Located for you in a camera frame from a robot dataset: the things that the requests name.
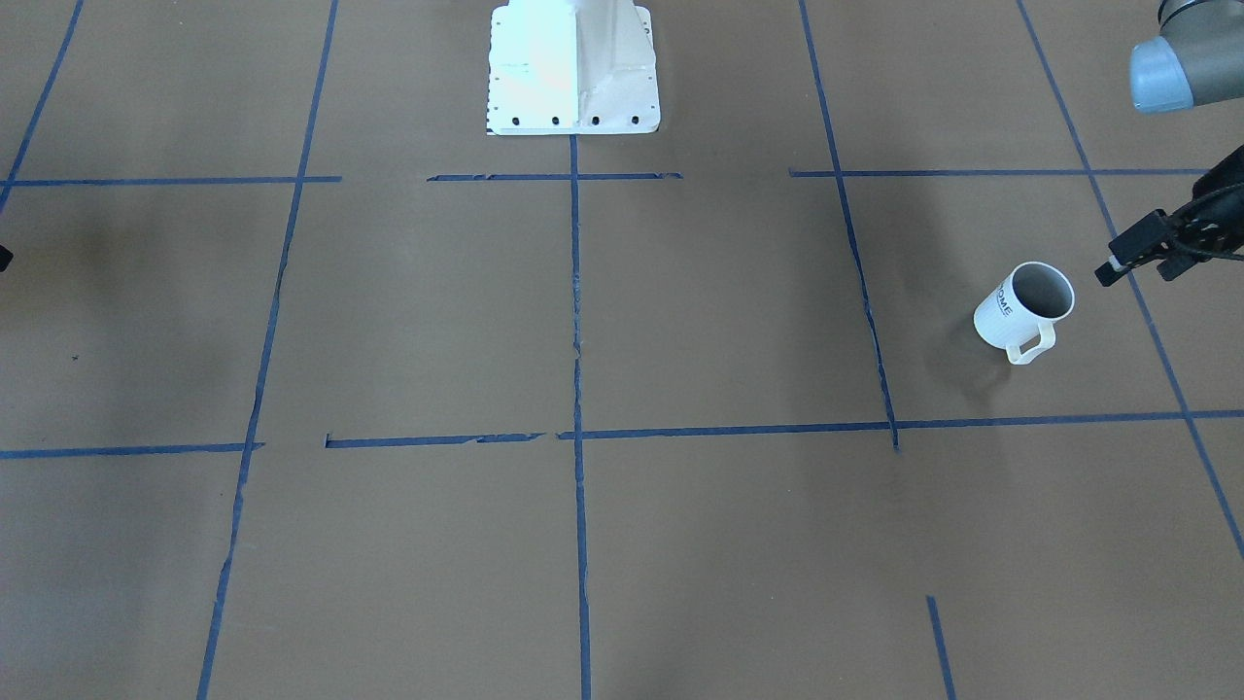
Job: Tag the white mug dark inside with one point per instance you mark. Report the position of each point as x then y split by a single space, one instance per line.
1019 315

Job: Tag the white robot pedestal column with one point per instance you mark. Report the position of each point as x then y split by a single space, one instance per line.
572 67

